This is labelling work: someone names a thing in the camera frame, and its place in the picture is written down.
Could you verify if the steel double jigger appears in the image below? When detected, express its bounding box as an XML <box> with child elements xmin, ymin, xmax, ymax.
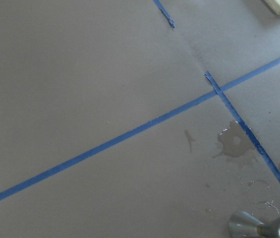
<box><xmin>228</xmin><ymin>211</ymin><xmax>280</xmax><ymax>238</ymax></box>

